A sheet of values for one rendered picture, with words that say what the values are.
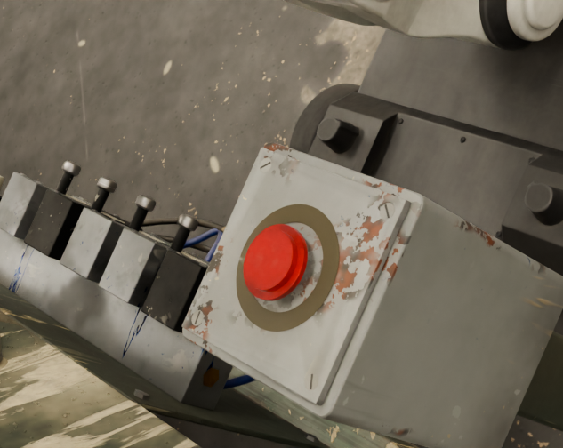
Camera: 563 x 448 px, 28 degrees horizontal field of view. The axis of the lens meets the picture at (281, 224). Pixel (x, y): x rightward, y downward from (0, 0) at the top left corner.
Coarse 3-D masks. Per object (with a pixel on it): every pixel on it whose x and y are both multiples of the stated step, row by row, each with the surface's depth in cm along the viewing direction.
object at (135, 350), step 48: (48, 192) 101; (0, 240) 108; (48, 240) 99; (96, 240) 95; (144, 240) 91; (192, 240) 111; (0, 288) 104; (48, 288) 101; (96, 288) 97; (144, 288) 91; (192, 288) 86; (48, 336) 90; (96, 336) 95; (144, 336) 91; (144, 384) 87; (192, 384) 87; (240, 384) 91; (240, 432) 87; (288, 432) 95
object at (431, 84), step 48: (384, 48) 162; (432, 48) 156; (480, 48) 150; (528, 48) 145; (384, 96) 159; (432, 96) 153; (480, 96) 148; (528, 96) 143; (336, 144) 153; (384, 144) 153; (432, 144) 148; (480, 144) 143; (528, 144) 140; (432, 192) 146; (480, 192) 141; (528, 192) 130; (528, 240) 133
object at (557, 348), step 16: (560, 336) 73; (544, 352) 72; (560, 352) 73; (544, 368) 72; (560, 368) 74; (544, 384) 73; (560, 384) 74; (528, 400) 72; (544, 400) 73; (560, 400) 75; (528, 416) 73; (544, 416) 74; (560, 416) 75
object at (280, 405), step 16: (256, 384) 157; (256, 400) 156; (272, 400) 155; (288, 400) 153; (288, 416) 152; (304, 416) 150; (320, 432) 147; (336, 432) 146; (352, 432) 144; (368, 432) 142
